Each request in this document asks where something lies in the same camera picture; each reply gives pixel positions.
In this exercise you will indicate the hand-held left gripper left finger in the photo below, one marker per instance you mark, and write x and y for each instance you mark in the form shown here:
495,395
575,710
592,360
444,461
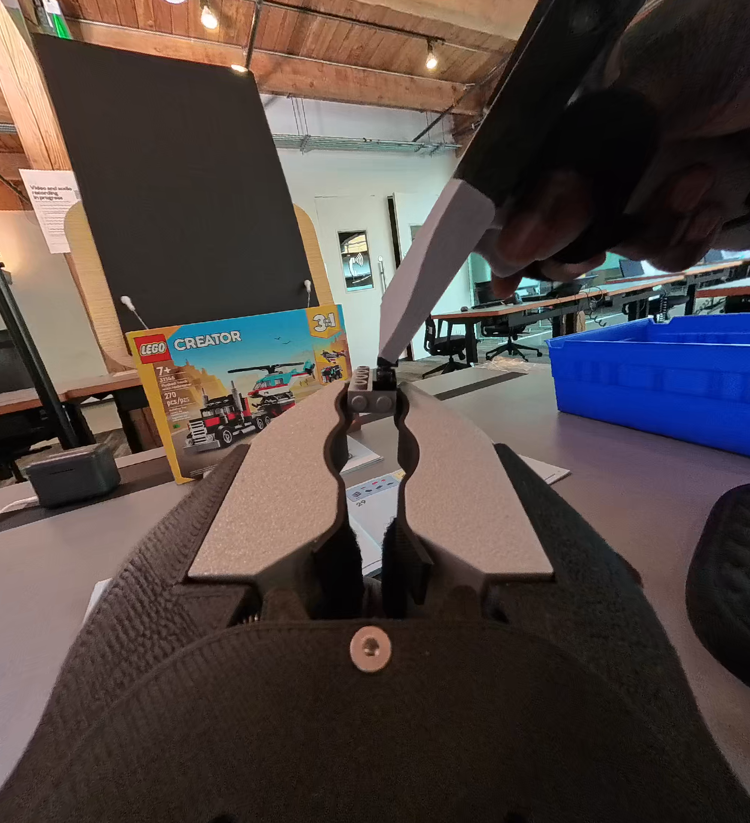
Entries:
265,495

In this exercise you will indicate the clear plastic bag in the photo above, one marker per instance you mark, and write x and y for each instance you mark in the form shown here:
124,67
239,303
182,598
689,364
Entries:
503,365

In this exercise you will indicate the small grey case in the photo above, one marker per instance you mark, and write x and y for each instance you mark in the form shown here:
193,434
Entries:
72,476

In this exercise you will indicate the open instruction booklet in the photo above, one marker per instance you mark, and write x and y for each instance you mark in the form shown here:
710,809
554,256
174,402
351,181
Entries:
375,501

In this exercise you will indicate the white tipped stick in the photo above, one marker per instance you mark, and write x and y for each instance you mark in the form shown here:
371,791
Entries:
308,289
131,308

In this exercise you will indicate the grey desk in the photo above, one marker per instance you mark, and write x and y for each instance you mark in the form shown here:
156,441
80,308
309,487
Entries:
606,508

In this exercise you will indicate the white paper notice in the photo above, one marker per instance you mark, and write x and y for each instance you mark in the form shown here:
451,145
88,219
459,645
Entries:
50,212

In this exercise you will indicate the black office chair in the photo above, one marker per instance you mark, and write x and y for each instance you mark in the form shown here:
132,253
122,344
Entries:
510,328
445,347

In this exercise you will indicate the large blue plastic bin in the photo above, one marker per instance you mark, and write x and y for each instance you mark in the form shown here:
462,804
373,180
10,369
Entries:
670,386

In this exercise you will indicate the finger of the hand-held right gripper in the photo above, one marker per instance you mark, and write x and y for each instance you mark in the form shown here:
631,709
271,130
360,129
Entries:
432,270

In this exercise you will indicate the black mesh cushion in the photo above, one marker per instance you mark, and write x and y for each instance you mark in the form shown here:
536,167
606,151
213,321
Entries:
748,591

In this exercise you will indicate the person's right hand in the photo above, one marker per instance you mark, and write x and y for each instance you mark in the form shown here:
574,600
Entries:
722,116

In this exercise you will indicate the framed wall sign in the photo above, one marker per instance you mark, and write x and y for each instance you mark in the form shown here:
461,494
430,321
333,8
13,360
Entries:
355,260

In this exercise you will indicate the small black toy brick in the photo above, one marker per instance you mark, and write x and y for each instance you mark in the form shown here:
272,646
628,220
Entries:
386,378

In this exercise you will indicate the colourful toy set box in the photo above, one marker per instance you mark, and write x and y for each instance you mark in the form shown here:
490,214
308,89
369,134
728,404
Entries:
233,360

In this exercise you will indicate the grey toy brick assembly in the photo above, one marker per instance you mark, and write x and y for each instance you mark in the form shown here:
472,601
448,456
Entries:
375,402

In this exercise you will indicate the white paper sheet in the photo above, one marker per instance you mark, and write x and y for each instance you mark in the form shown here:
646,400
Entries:
97,598

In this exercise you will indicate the black stand pole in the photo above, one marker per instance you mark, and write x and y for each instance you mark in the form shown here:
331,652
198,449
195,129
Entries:
2,289

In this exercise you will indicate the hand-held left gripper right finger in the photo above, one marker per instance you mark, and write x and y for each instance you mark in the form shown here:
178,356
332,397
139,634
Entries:
471,501

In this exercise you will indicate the black panel board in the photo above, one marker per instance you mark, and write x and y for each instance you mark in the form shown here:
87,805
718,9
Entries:
169,193

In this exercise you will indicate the wooden office desk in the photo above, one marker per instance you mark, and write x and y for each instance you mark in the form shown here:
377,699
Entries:
516,308

